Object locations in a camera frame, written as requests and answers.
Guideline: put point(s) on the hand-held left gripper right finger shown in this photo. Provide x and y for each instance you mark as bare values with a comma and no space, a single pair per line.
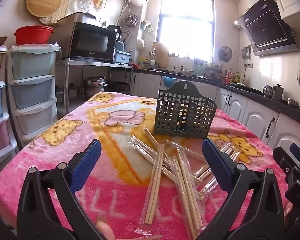
216,165

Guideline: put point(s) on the kitchen window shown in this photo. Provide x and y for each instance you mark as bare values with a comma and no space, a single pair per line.
184,25

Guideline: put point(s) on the hanging kitchen utensils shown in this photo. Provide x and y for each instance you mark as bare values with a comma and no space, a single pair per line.
245,52

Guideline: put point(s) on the red plastic basin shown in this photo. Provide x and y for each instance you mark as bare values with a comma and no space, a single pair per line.
32,36

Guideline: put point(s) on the small steel pot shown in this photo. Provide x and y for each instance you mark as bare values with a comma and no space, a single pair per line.
73,91

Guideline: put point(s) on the blue hanging bin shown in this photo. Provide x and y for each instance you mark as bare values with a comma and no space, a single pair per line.
169,81

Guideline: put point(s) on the grey covered appliance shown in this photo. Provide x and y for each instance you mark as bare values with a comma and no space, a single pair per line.
75,20

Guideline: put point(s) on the bunch of wooden chopsticks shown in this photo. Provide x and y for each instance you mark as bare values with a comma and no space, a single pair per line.
156,170

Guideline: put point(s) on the large steel steamer pot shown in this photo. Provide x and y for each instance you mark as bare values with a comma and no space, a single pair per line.
93,85

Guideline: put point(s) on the blue-grey plastic box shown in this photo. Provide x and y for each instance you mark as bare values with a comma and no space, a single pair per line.
122,57

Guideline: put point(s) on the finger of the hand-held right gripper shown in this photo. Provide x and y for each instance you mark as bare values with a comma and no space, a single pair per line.
299,155
283,161

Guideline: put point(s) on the silver exhaust duct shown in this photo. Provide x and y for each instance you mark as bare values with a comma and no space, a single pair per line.
236,24

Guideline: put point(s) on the black wok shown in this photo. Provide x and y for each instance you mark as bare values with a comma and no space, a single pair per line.
117,86

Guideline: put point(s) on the person's right hand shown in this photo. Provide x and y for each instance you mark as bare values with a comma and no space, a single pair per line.
288,208

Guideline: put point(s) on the beige water jug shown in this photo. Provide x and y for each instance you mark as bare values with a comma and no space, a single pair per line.
160,55

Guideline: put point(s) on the black range hood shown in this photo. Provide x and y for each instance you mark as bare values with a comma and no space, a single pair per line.
264,27

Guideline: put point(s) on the dark grey utensil basket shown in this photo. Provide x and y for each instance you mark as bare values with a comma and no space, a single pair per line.
180,120

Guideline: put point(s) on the green-blue plastic drawer tower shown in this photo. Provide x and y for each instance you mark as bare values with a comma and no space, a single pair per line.
32,92

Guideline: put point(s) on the person's left hand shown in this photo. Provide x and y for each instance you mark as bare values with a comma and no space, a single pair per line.
106,230

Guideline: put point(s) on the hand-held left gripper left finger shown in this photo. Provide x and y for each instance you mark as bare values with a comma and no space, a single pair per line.
87,165

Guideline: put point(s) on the pink printed blanket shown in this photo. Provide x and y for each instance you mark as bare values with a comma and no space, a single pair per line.
65,155

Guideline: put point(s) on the steel bowl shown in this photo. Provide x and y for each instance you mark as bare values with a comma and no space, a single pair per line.
292,102

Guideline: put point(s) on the green countertop organizer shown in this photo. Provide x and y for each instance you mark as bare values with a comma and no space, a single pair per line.
198,70

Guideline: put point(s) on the black electric kettle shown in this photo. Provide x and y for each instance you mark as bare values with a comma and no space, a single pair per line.
113,30

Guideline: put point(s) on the glass teapot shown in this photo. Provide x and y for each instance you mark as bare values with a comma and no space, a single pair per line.
267,92

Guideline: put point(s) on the small wall fan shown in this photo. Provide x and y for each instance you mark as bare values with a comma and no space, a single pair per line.
224,53

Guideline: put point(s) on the steel kitchen table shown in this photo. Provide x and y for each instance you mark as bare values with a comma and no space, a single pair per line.
95,64

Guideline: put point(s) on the grey metal pitcher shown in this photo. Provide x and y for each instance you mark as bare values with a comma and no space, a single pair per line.
277,92

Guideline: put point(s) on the white round wall container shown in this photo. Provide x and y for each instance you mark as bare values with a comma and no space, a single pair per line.
140,45

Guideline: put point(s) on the group of condiment bottles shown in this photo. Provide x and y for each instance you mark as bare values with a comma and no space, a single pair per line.
236,78

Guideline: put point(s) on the black microwave oven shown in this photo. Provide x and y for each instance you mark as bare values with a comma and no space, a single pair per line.
90,41

